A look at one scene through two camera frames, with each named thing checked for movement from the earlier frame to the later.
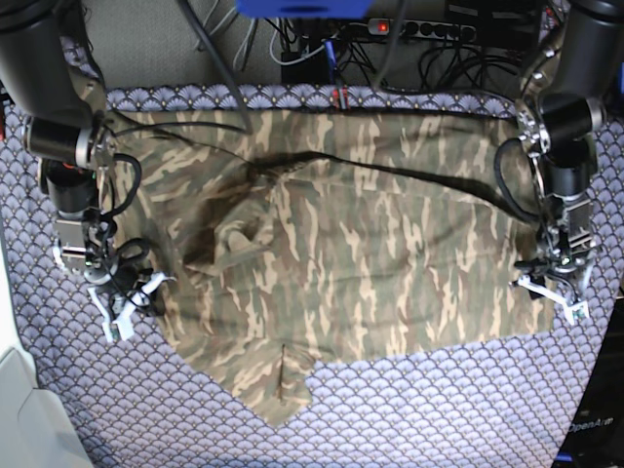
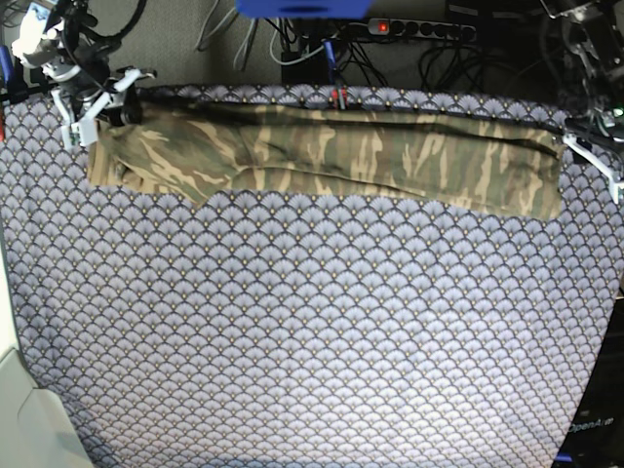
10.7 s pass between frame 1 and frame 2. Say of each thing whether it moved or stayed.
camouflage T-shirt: moved
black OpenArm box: stayed
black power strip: stayed
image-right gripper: moved
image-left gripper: moved
